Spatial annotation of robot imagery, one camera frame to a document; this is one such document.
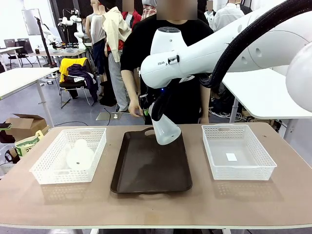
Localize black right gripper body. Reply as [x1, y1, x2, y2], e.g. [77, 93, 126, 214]
[139, 84, 173, 111]

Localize translucent white conical flask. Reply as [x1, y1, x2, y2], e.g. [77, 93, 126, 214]
[65, 138, 96, 169]
[148, 102, 182, 146]

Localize person's right forearm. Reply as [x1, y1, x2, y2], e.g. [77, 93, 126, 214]
[121, 69, 141, 105]

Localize person's left forearm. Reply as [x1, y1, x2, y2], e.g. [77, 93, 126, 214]
[199, 85, 211, 120]

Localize person's right hand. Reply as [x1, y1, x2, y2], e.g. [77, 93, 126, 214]
[128, 99, 145, 118]

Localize grey floor outlet plate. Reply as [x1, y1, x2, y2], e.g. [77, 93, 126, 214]
[96, 112, 122, 121]

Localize dark brown plastic tray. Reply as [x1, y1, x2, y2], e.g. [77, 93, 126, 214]
[110, 127, 193, 195]

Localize person's torso in black t-shirt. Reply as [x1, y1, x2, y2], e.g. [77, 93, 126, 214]
[120, 18, 215, 125]

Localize dark purple clothes pile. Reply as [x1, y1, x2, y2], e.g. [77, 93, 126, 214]
[67, 63, 99, 103]

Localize mannequin cream jacket grey trousers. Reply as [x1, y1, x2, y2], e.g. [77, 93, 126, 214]
[101, 0, 134, 113]

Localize mannequin in red shirt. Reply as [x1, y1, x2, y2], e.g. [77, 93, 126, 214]
[121, 11, 142, 30]

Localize mannequin in white tank top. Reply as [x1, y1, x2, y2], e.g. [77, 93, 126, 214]
[85, 0, 107, 83]

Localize yellow cloth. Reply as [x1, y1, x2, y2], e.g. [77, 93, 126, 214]
[59, 58, 88, 83]

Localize white perforated plastic basket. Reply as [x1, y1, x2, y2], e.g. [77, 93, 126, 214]
[201, 124, 278, 181]
[29, 127, 107, 185]

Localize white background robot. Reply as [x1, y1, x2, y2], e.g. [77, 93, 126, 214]
[58, 9, 85, 43]

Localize mannequin in white shirt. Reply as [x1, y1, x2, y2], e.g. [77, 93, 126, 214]
[211, 2, 246, 32]

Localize black tripod stand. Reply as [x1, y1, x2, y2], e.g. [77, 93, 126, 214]
[35, 17, 56, 68]

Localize brown cardboard box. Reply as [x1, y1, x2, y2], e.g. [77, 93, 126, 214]
[5, 113, 50, 142]

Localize white green printed bag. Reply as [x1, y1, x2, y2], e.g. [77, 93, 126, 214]
[14, 130, 45, 159]

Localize black office chair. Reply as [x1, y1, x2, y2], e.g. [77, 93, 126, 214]
[7, 40, 34, 68]

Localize white board panel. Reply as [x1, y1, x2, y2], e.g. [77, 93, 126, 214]
[21, 9, 42, 36]

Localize metal frame chair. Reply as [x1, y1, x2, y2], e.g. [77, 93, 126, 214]
[59, 58, 98, 108]

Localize black sleeved right arm cable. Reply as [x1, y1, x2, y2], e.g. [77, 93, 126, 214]
[199, 0, 312, 90]

